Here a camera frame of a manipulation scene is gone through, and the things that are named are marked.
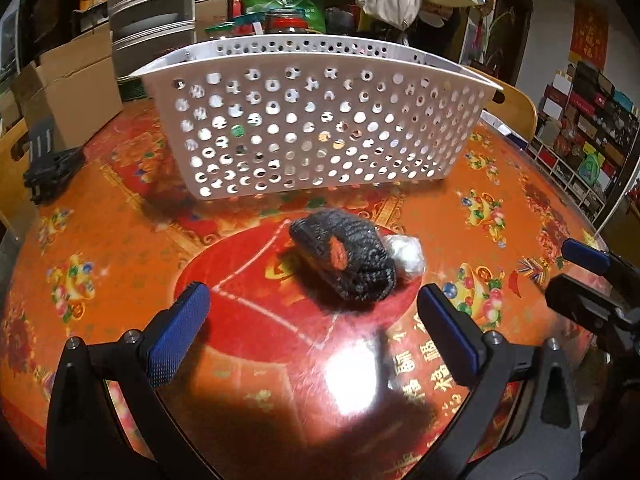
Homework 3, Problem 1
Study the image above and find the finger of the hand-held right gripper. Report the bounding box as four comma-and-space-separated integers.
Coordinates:
561, 239, 640, 286
544, 275, 640, 341

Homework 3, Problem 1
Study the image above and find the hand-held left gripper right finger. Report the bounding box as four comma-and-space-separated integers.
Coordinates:
416, 283, 583, 480

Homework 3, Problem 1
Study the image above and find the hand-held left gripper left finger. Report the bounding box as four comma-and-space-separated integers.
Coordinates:
45, 282, 223, 480

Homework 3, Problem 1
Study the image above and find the small white packet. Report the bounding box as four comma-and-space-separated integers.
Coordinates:
385, 234, 427, 283

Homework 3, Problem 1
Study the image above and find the black knit item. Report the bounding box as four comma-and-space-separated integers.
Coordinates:
289, 211, 397, 303

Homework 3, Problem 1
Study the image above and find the white perforated plastic basket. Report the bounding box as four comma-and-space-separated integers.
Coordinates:
131, 35, 505, 202

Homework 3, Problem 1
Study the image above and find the shelf of boxes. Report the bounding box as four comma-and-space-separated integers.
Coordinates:
530, 60, 640, 221

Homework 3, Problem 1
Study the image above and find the wooden chair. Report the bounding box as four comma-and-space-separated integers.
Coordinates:
0, 117, 41, 241
465, 65, 538, 143

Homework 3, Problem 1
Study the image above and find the black clamp tool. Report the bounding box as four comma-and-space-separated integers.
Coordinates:
22, 117, 87, 206

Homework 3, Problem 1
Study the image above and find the large cardboard box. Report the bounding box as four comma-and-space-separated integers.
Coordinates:
11, 55, 124, 153

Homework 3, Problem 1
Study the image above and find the small cardboard box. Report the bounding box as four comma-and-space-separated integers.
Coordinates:
39, 24, 112, 78

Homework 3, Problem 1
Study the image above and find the stacked tiered food cover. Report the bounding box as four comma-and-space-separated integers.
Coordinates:
107, 0, 197, 78

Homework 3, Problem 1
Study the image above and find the glass jar with red lid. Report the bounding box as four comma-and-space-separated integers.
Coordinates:
265, 9, 307, 36

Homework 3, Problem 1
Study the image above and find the red wall poster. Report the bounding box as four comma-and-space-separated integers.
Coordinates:
570, 0, 610, 68

